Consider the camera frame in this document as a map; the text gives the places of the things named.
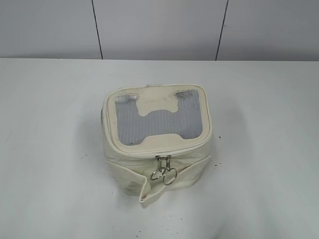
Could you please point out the cream zippered bag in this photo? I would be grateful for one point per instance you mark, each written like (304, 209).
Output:
(156, 138)

